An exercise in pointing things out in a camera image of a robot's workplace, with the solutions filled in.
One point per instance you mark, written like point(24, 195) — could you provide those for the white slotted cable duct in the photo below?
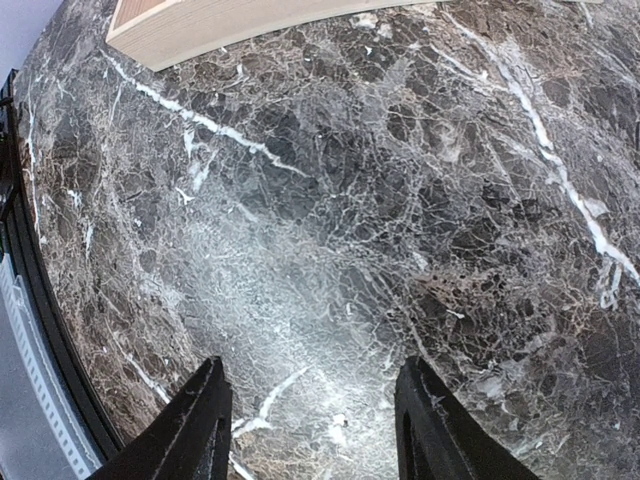
point(42, 436)

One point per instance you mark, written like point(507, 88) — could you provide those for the wooden compartment tray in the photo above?
point(161, 34)

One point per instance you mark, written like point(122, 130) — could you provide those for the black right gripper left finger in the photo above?
point(189, 439)

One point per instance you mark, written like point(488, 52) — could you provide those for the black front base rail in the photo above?
point(19, 242)

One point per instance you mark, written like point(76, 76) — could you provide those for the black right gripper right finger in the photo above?
point(436, 436)

